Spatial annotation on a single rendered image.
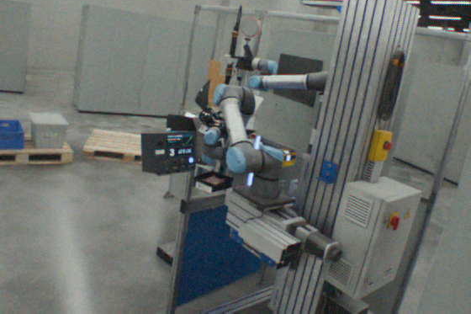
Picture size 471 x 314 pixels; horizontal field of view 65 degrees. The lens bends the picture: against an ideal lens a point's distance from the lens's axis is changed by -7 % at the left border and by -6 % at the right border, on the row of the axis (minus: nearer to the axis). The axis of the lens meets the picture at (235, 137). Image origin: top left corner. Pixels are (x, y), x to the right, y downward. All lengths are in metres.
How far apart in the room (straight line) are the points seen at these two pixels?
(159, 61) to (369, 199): 6.83
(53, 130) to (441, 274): 4.91
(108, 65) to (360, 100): 6.58
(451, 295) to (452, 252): 0.04
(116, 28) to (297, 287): 6.56
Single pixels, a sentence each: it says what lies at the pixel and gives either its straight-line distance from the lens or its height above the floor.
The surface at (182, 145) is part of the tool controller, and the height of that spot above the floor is 1.19.
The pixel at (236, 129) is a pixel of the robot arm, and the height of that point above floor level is 1.32.
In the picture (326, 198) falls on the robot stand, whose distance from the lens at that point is 1.86.
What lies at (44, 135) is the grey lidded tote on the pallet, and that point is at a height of 0.31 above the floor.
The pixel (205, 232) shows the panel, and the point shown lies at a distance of 2.41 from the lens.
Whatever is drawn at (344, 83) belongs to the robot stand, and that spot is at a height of 1.63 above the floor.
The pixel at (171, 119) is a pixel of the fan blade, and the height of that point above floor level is 1.12.
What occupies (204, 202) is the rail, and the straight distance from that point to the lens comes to 2.26.
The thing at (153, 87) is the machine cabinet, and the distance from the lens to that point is 8.16.
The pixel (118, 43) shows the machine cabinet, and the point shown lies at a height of 1.41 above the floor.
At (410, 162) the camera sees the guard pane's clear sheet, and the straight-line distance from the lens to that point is 2.77.
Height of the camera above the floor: 1.70
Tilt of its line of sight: 13 degrees down
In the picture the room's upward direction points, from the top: 10 degrees clockwise
